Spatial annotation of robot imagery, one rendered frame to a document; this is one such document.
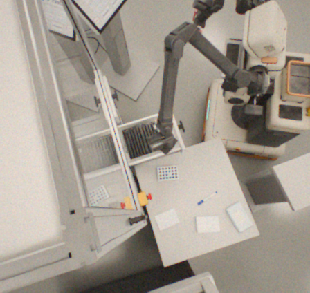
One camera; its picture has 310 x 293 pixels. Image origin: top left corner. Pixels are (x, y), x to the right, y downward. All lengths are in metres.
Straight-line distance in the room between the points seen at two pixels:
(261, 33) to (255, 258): 1.81
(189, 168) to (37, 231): 1.29
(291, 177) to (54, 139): 1.56
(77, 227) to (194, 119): 2.22
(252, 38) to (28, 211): 1.17
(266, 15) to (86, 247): 1.24
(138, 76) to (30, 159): 2.29
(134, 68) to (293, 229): 2.06
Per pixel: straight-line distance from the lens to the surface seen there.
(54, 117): 0.46
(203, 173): 1.66
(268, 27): 1.36
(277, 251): 2.59
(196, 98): 2.64
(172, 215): 1.61
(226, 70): 1.28
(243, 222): 1.65
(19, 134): 0.51
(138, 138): 1.59
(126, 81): 2.69
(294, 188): 1.81
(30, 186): 0.48
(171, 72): 1.14
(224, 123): 2.29
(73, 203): 0.42
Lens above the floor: 2.39
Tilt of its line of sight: 74 degrees down
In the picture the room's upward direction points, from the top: 8 degrees counter-clockwise
